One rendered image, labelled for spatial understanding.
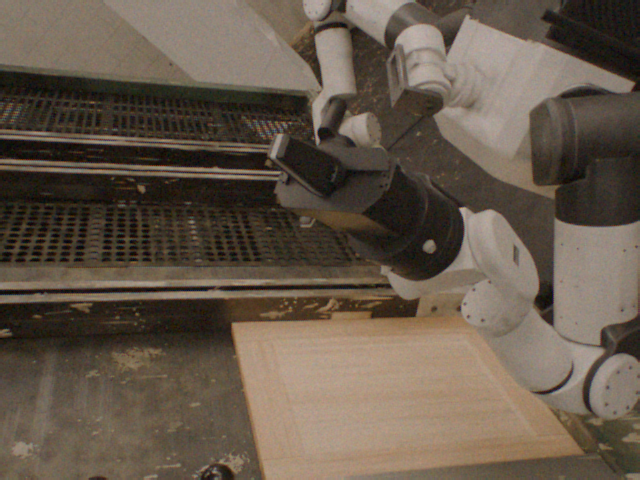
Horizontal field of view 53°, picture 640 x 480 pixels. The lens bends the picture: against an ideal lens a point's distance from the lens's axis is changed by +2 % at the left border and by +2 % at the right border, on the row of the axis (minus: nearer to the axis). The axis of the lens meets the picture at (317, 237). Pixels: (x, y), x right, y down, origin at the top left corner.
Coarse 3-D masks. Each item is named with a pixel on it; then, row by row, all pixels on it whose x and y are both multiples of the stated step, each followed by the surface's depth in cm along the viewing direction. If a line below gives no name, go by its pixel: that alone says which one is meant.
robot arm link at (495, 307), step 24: (480, 216) 61; (480, 240) 59; (504, 240) 61; (480, 264) 60; (504, 264) 60; (528, 264) 64; (480, 288) 70; (504, 288) 62; (528, 288) 62; (480, 312) 68; (504, 312) 64; (528, 312) 63
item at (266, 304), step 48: (0, 288) 103; (48, 288) 105; (96, 288) 107; (144, 288) 109; (192, 288) 112; (240, 288) 114; (288, 288) 117; (336, 288) 120; (384, 288) 121; (0, 336) 103; (48, 336) 105
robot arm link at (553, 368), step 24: (480, 336) 70; (504, 336) 67; (528, 336) 68; (552, 336) 70; (504, 360) 71; (528, 360) 69; (552, 360) 70; (576, 360) 73; (528, 384) 72; (552, 384) 71; (576, 384) 72; (576, 408) 74
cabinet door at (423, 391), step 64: (320, 320) 117; (384, 320) 120; (448, 320) 123; (256, 384) 99; (320, 384) 102; (384, 384) 104; (448, 384) 106; (512, 384) 108; (256, 448) 90; (320, 448) 90; (384, 448) 91; (448, 448) 93; (512, 448) 95; (576, 448) 97
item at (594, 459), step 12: (564, 456) 92; (576, 456) 92; (588, 456) 93; (600, 456) 93; (432, 468) 86; (444, 468) 86; (456, 468) 87; (468, 468) 87; (480, 468) 87; (492, 468) 88; (504, 468) 88; (516, 468) 89; (528, 468) 89; (540, 468) 89; (552, 468) 90; (564, 468) 90; (576, 468) 90; (588, 468) 91; (600, 468) 91
